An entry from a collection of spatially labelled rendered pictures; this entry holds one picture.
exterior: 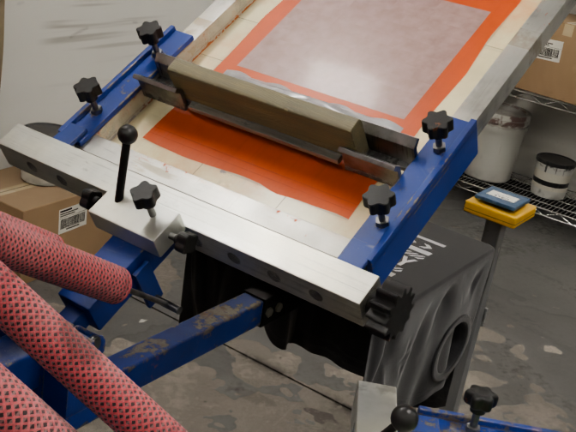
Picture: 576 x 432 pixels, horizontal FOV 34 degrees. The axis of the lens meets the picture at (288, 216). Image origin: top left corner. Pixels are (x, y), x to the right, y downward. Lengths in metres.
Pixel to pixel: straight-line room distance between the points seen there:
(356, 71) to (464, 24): 0.21
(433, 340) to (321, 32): 0.63
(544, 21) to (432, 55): 0.19
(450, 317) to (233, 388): 1.34
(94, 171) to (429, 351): 0.79
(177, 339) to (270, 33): 0.59
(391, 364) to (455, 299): 0.22
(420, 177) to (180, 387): 1.85
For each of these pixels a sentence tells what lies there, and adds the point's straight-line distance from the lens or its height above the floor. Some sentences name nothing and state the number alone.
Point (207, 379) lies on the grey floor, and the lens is 3.13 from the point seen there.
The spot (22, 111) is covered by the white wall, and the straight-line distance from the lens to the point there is 3.90.
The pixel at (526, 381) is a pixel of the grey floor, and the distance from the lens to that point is 3.55.
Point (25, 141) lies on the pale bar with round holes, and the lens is 1.55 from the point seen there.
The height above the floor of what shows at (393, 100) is 1.29.
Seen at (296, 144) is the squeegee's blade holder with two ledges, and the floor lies 1.23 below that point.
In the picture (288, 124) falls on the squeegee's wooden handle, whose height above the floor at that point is 1.26.
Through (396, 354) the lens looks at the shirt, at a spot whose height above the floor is 0.84.
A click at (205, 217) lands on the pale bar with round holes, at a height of 1.16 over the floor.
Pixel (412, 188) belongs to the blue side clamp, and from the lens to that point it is 1.35.
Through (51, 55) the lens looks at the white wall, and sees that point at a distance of 3.92.
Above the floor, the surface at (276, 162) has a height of 1.19.
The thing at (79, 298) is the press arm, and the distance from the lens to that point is 1.29.
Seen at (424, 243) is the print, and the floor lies 0.95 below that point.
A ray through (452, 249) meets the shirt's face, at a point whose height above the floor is 0.95.
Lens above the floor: 1.66
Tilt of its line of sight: 22 degrees down
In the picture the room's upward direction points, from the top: 10 degrees clockwise
